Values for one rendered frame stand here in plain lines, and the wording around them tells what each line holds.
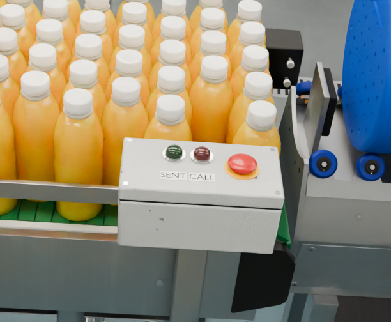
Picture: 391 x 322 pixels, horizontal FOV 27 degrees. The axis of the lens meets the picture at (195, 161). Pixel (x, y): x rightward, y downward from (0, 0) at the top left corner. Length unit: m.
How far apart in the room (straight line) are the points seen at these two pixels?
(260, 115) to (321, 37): 2.47
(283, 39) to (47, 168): 0.52
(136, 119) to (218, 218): 0.22
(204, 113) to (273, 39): 0.32
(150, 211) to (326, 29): 2.70
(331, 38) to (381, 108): 2.40
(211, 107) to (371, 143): 0.24
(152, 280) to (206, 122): 0.25
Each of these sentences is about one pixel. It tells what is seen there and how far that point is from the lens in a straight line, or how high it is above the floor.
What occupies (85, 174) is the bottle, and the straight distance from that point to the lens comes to 1.14.
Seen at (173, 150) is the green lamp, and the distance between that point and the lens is 1.00.
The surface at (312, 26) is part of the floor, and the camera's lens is 3.61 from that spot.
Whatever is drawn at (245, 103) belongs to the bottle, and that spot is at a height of 1.07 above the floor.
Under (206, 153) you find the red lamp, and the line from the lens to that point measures 1.00.
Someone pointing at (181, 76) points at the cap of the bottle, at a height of 1.10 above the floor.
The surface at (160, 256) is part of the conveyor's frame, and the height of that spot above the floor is 0.87.
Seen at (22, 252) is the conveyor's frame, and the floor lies 0.86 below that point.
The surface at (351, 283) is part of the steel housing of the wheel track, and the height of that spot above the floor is 0.67.
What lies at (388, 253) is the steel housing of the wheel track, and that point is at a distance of 1.37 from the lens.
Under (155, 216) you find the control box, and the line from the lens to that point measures 0.99.
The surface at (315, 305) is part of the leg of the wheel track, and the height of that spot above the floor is 0.62.
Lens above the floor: 1.73
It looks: 39 degrees down
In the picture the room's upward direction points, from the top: 6 degrees clockwise
